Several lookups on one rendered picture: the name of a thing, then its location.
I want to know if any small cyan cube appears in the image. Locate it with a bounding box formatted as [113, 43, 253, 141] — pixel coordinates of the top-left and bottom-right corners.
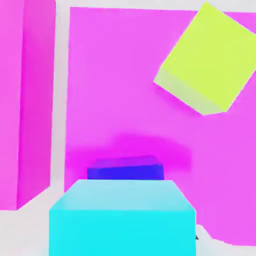
[48, 179, 197, 256]

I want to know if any small blue cube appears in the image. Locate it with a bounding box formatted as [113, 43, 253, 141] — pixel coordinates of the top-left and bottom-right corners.
[86, 155, 165, 181]

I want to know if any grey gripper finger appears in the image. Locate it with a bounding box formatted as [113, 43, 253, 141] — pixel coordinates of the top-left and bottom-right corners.
[195, 224, 239, 256]

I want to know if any large magenta box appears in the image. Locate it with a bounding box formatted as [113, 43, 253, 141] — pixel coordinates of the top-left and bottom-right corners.
[0, 0, 57, 211]
[63, 6, 256, 247]

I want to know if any small yellow cube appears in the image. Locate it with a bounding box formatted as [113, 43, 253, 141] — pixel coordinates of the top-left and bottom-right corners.
[153, 0, 256, 117]

